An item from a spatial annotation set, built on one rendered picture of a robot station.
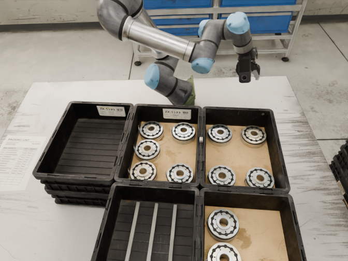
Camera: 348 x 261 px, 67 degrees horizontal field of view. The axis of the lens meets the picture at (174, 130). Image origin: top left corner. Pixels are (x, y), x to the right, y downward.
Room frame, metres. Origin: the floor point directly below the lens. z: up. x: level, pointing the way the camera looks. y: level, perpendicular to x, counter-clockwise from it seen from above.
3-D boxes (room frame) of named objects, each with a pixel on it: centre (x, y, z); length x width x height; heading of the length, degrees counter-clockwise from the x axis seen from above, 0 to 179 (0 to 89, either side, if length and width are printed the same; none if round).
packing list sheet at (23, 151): (0.77, 0.78, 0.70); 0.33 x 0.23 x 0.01; 178
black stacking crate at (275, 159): (0.63, -0.25, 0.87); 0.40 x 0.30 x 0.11; 173
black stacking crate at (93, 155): (0.71, 0.34, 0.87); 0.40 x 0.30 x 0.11; 173
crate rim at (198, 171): (0.67, 0.05, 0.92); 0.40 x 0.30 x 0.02; 173
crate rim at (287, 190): (0.63, -0.25, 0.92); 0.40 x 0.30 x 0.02; 173
